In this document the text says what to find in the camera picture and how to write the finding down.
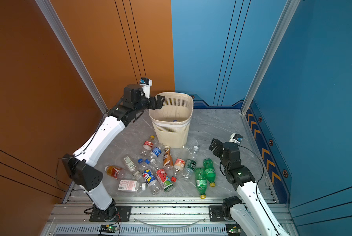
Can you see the pepsi bottle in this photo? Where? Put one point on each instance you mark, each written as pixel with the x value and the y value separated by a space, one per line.
pixel 151 181

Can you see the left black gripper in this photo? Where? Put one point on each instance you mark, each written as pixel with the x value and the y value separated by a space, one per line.
pixel 158 103

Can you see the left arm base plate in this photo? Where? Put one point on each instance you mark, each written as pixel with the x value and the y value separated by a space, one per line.
pixel 111 214

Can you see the red green label bottle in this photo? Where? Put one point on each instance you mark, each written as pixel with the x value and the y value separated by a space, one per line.
pixel 164 180

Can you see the flat bottle pink label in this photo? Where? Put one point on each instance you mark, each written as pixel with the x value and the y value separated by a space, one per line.
pixel 131 186

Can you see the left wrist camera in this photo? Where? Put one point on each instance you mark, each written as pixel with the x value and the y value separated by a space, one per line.
pixel 146 84

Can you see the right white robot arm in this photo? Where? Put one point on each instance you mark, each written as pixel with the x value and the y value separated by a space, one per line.
pixel 248 209

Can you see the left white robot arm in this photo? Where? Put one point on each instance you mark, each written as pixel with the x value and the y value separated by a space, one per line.
pixel 80 166

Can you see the green bottle yellow cap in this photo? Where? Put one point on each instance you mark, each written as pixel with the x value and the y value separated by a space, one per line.
pixel 201 182

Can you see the cream plastic waste bin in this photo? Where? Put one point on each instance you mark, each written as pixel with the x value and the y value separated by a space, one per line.
pixel 177 106

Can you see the orange juice bottle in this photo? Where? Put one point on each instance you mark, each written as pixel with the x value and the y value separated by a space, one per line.
pixel 115 172

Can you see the clear bottle yellow cap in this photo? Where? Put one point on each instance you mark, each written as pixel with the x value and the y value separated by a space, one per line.
pixel 147 145

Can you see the right green circuit board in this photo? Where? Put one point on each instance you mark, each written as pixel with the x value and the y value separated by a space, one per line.
pixel 233 230

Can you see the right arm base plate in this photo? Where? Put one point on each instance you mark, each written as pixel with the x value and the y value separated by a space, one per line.
pixel 219 213

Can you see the clear bottle green label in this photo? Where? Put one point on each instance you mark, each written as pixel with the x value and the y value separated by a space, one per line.
pixel 190 164

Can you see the small cup pink label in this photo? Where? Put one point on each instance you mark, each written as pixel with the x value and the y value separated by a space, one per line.
pixel 179 164

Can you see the clear bottle blue cap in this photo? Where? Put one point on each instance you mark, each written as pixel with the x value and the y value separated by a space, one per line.
pixel 154 164

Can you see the left green circuit board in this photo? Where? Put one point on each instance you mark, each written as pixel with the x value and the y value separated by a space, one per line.
pixel 108 229

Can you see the green circuit board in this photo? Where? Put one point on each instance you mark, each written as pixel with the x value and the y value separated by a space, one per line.
pixel 233 230
pixel 108 229

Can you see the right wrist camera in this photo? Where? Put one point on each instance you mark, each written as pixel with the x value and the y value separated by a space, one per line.
pixel 236 138

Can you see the clear bottle blue white label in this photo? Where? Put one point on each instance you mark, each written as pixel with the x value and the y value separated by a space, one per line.
pixel 156 151

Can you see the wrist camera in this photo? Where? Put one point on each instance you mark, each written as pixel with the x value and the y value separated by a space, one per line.
pixel 146 84
pixel 236 138

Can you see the white green label bottle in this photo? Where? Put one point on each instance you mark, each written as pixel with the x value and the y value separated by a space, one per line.
pixel 132 167

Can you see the brown coffee bottle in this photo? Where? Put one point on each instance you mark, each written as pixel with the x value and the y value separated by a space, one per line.
pixel 167 159

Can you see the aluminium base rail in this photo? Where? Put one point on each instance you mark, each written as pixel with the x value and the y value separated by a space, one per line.
pixel 151 216

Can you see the aluminium corner post left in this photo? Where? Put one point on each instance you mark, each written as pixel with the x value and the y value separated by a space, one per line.
pixel 56 25

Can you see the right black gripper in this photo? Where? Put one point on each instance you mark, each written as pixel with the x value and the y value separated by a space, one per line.
pixel 221 146

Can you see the aluminium corner post right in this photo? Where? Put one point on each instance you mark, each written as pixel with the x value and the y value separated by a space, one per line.
pixel 274 42

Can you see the aluminium corner post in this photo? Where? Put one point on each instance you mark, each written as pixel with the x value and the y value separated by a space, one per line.
pixel 274 42
pixel 56 25

